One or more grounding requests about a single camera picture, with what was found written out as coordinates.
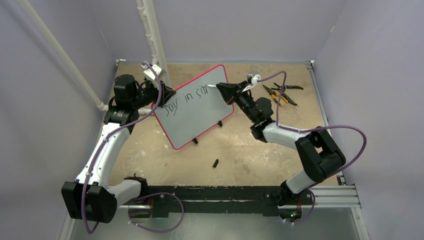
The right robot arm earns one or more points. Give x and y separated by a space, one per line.
320 156

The black base bar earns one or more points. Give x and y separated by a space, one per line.
264 200

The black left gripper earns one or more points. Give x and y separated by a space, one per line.
166 92

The black handled pliers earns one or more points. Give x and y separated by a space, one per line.
279 87

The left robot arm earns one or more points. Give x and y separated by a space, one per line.
89 197

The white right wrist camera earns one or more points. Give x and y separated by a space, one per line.
252 79

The yellow handled pliers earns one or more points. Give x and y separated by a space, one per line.
275 94

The red framed whiteboard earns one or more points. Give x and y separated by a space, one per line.
195 108

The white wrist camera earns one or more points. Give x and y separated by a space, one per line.
152 72
252 79

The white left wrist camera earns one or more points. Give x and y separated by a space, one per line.
152 72

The white PVC pipe frame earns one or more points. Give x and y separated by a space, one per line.
68 34

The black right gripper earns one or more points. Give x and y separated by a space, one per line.
231 91

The black marker cap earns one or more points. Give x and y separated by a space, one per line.
215 163

